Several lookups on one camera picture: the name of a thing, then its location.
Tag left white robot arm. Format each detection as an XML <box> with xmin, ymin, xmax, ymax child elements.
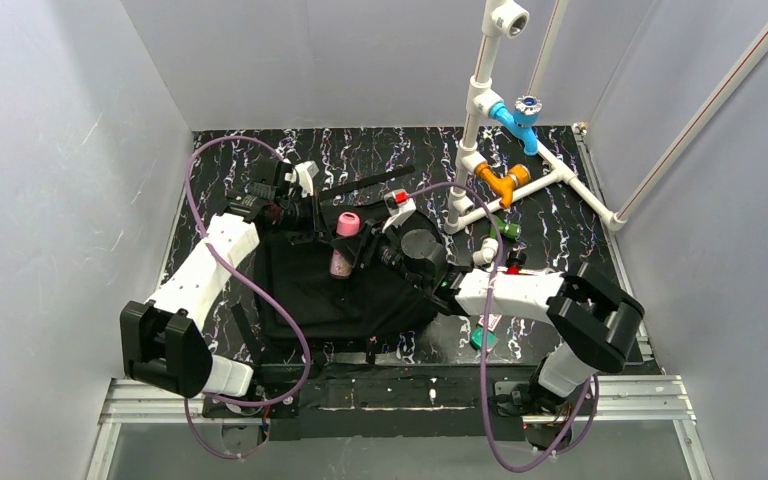
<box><xmin>119</xmin><ymin>160</ymin><xmax>318</xmax><ymax>407</ymax></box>

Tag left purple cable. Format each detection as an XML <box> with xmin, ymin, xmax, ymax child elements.
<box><xmin>182</xmin><ymin>135</ymin><xmax>312</xmax><ymax>462</ymax></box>

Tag white PVC pipe frame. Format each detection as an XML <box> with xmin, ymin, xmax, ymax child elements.
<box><xmin>444</xmin><ymin>0</ymin><xmax>626</xmax><ymax>234</ymax></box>

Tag silver open-end wrench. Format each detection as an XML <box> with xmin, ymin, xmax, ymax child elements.
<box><xmin>498</xmin><ymin>266</ymin><xmax>559</xmax><ymax>277</ymax></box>

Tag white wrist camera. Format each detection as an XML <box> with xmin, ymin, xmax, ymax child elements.
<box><xmin>285</xmin><ymin>161</ymin><xmax>319</xmax><ymax>198</ymax></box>
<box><xmin>382</xmin><ymin>189</ymin><xmax>416</xmax><ymax>232</ymax></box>

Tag green white pipe fitting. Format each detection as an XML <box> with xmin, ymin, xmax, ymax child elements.
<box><xmin>472</xmin><ymin>216</ymin><xmax>522</xmax><ymax>267</ymax></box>

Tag purple cable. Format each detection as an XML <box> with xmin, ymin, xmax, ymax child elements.
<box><xmin>182</xmin><ymin>135</ymin><xmax>312</xmax><ymax>462</ymax></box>
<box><xmin>410</xmin><ymin>182</ymin><xmax>601</xmax><ymax>475</ymax></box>

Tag teal eraser block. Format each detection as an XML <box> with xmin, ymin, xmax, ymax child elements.
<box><xmin>469</xmin><ymin>328</ymin><xmax>498</xmax><ymax>352</ymax></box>

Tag pink pencil case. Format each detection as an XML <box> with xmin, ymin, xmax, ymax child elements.
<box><xmin>329</xmin><ymin>212</ymin><xmax>361</xmax><ymax>280</ymax></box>

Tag orange plastic pipe fitting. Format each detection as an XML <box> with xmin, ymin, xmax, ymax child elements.
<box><xmin>474</xmin><ymin>162</ymin><xmax>531</xmax><ymax>209</ymax></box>

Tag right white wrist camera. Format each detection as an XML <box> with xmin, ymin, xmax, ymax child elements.
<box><xmin>382</xmin><ymin>189</ymin><xmax>416</xmax><ymax>232</ymax></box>

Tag blue plastic faucet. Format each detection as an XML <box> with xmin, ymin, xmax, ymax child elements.
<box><xmin>488</xmin><ymin>95</ymin><xmax>542</xmax><ymax>156</ymax></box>

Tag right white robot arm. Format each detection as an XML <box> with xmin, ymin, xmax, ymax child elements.
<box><xmin>372</xmin><ymin>228</ymin><xmax>645</xmax><ymax>412</ymax></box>

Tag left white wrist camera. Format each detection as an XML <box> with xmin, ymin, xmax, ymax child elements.
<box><xmin>285</xmin><ymin>161</ymin><xmax>319</xmax><ymax>198</ymax></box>

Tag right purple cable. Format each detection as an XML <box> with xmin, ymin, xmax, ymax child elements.
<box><xmin>410</xmin><ymin>182</ymin><xmax>601</xmax><ymax>475</ymax></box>

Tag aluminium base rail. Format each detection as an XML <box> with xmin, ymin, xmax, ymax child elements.
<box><xmin>87</xmin><ymin>364</ymin><xmax>712</xmax><ymax>479</ymax></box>

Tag black student backpack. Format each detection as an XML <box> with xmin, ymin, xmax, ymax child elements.
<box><xmin>228</xmin><ymin>165</ymin><xmax>452</xmax><ymax>366</ymax></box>

